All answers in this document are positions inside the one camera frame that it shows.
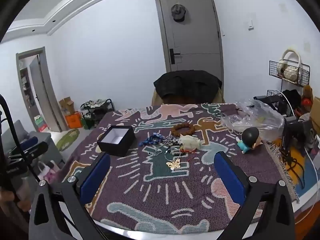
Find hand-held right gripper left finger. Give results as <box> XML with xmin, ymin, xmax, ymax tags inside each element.
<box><xmin>29</xmin><ymin>152</ymin><xmax>112</xmax><ymax>240</ymax></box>

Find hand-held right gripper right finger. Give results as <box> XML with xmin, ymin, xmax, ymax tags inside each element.
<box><xmin>214</xmin><ymin>151</ymin><xmax>297</xmax><ymax>240</ymax></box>

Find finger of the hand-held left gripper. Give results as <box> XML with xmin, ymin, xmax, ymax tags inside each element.
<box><xmin>20</xmin><ymin>136</ymin><xmax>39</xmax><ymax>151</ymax></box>
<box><xmin>9</xmin><ymin>141</ymin><xmax>49</xmax><ymax>164</ymax></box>

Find black jewelry box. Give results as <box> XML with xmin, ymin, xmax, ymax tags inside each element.
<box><xmin>97</xmin><ymin>125</ymin><xmax>137</xmax><ymax>157</ymax></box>

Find white translucent pouch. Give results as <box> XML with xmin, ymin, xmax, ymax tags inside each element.
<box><xmin>179</xmin><ymin>134</ymin><xmax>202</xmax><ymax>151</ymax></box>

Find blue braided bracelet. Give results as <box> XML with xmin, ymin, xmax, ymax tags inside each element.
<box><xmin>139</xmin><ymin>133</ymin><xmax>163</xmax><ymax>147</ymax></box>

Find person's left hand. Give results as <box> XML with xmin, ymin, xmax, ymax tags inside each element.
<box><xmin>0</xmin><ymin>191</ymin><xmax>32</xmax><ymax>213</ymax></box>

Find grey sofa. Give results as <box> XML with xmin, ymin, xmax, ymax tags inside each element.
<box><xmin>0</xmin><ymin>120</ymin><xmax>63</xmax><ymax>165</ymax></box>

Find stack of colourful boxes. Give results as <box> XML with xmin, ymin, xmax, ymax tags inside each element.
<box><xmin>34</xmin><ymin>115</ymin><xmax>48</xmax><ymax>132</ymax></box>

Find pink white bag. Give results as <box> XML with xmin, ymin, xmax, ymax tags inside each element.
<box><xmin>37</xmin><ymin>160</ymin><xmax>61</xmax><ymax>183</ymax></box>

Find green rug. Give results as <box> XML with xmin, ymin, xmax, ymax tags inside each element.
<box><xmin>55</xmin><ymin>128</ymin><xmax>80</xmax><ymax>152</ymax></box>

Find orange bag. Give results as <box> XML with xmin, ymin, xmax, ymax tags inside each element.
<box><xmin>65</xmin><ymin>112</ymin><xmax>82</xmax><ymax>130</ymax></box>

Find black-haired toy figure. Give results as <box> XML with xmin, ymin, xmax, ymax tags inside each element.
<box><xmin>237</xmin><ymin>127</ymin><xmax>263</xmax><ymax>154</ymax></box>

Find grey interior door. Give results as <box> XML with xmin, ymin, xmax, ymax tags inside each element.
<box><xmin>16</xmin><ymin>47</ymin><xmax>63</xmax><ymax>133</ymax></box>

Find brown cardboard box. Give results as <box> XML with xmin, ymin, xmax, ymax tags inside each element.
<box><xmin>59</xmin><ymin>97</ymin><xmax>75</xmax><ymax>115</ymax></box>

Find gold butterfly pendant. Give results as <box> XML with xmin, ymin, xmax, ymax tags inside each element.
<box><xmin>166</xmin><ymin>158</ymin><xmax>181</xmax><ymax>170</ymax></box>

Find printed purple blanket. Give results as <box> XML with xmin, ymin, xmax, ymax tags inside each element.
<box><xmin>59</xmin><ymin>102</ymin><xmax>300</xmax><ymax>233</ymax></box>

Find clear plastic bag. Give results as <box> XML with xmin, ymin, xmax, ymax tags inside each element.
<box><xmin>220</xmin><ymin>99</ymin><xmax>285</xmax><ymax>142</ymax></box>

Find silver hoop bangle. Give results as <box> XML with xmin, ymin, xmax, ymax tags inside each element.
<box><xmin>164</xmin><ymin>147</ymin><xmax>181</xmax><ymax>161</ymax></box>

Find orange mat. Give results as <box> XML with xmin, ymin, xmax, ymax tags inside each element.
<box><xmin>282</xmin><ymin>142</ymin><xmax>320</xmax><ymax>225</ymax></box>

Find black stand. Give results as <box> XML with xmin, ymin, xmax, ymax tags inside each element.
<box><xmin>282</xmin><ymin>117</ymin><xmax>313</xmax><ymax>155</ymax></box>

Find black device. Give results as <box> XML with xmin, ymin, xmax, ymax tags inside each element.
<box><xmin>254</xmin><ymin>95</ymin><xmax>278</xmax><ymax>110</ymax></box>

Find black jacket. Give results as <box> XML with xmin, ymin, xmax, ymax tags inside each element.
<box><xmin>153</xmin><ymin>70</ymin><xmax>222</xmax><ymax>103</ymax></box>

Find open cardboard box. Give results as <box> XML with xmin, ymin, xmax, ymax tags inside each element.
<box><xmin>309</xmin><ymin>96</ymin><xmax>320</xmax><ymax>125</ymax></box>

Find brown plush toy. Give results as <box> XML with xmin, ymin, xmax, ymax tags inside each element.
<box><xmin>301</xmin><ymin>84</ymin><xmax>314</xmax><ymax>107</ymax></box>

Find white headphones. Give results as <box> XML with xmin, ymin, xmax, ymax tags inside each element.
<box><xmin>279</xmin><ymin>50</ymin><xmax>303</xmax><ymax>83</ymax></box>

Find grey cap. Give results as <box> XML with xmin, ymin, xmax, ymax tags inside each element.
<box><xmin>171</xmin><ymin>3</ymin><xmax>186</xmax><ymax>22</ymax></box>

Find silver chain necklace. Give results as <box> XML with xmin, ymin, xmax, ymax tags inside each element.
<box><xmin>147</xmin><ymin>144</ymin><xmax>168</xmax><ymax>157</ymax></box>

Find brown bead bracelet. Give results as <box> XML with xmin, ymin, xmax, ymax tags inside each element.
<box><xmin>171</xmin><ymin>123</ymin><xmax>196</xmax><ymax>136</ymax></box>

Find white cable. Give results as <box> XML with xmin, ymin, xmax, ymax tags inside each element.
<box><xmin>280</xmin><ymin>90</ymin><xmax>320</xmax><ymax>180</ymax></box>

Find black wire rack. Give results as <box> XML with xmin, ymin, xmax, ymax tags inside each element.
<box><xmin>266</xmin><ymin>60</ymin><xmax>310</xmax><ymax>118</ymax></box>

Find black door handle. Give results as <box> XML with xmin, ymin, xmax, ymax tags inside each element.
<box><xmin>169</xmin><ymin>48</ymin><xmax>181</xmax><ymax>64</ymax></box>

